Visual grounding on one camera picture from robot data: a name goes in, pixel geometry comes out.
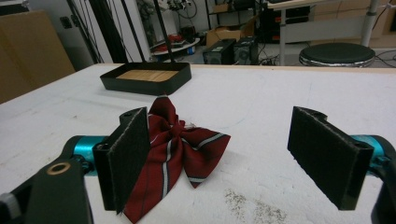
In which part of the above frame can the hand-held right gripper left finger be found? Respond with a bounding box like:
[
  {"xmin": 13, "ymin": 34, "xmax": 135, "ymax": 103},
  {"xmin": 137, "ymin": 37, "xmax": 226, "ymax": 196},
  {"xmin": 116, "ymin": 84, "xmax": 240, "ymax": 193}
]
[{"xmin": 92, "ymin": 106, "xmax": 151, "ymax": 215}]

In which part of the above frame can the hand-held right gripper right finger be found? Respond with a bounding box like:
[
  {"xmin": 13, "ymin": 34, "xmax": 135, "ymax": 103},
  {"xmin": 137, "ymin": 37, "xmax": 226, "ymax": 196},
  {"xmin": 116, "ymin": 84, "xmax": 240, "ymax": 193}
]
[{"xmin": 287, "ymin": 105, "xmax": 375, "ymax": 211}]

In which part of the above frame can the dark red striped bow tie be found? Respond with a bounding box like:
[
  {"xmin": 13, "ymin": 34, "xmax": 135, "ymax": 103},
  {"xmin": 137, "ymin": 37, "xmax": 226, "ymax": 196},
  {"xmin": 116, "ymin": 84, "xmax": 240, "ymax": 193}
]
[{"xmin": 122, "ymin": 95, "xmax": 232, "ymax": 224}]

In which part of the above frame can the black tray with wooden bottom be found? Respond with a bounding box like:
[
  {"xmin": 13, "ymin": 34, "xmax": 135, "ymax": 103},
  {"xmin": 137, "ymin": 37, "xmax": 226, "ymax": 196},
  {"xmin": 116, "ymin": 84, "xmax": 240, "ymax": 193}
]
[{"xmin": 99, "ymin": 62, "xmax": 192, "ymax": 96}]

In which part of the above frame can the round black stool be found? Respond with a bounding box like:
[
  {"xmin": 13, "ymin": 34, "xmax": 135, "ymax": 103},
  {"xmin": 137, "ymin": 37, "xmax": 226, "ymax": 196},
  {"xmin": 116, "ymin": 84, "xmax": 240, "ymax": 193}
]
[{"xmin": 298, "ymin": 42, "xmax": 376, "ymax": 68}]

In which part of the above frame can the round white platform with clutter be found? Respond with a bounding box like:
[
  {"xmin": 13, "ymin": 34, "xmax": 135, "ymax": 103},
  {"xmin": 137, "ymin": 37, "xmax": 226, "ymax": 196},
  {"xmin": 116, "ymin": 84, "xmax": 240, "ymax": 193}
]
[{"xmin": 149, "ymin": 33, "xmax": 201, "ymax": 57}]

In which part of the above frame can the black computer tower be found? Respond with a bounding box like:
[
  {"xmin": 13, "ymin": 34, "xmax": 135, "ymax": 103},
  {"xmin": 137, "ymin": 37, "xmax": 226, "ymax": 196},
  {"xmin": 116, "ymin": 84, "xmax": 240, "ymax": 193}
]
[
  {"xmin": 203, "ymin": 38, "xmax": 237, "ymax": 65},
  {"xmin": 233, "ymin": 36, "xmax": 260, "ymax": 65}
]

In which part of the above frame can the white desk with metal legs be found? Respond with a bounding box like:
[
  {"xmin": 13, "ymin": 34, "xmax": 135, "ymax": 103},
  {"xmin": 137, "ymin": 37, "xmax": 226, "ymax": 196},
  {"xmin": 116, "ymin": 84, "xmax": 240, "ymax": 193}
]
[{"xmin": 266, "ymin": 0, "xmax": 396, "ymax": 66}]

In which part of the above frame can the black metal stand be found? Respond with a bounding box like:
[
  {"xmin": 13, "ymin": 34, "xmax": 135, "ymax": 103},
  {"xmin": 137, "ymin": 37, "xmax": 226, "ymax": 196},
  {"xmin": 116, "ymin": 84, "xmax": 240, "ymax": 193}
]
[{"xmin": 153, "ymin": 0, "xmax": 176, "ymax": 63}]

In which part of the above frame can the large brown cardboard panel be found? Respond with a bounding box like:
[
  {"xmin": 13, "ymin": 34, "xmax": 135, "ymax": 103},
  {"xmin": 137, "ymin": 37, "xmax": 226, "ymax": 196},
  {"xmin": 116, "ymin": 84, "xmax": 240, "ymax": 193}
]
[{"xmin": 0, "ymin": 9, "xmax": 77, "ymax": 105}]

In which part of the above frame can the brown cardboard box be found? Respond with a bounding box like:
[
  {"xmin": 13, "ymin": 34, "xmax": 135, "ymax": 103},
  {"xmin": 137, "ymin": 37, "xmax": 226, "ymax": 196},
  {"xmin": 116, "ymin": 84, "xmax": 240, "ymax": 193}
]
[{"xmin": 205, "ymin": 15, "xmax": 259, "ymax": 49}]

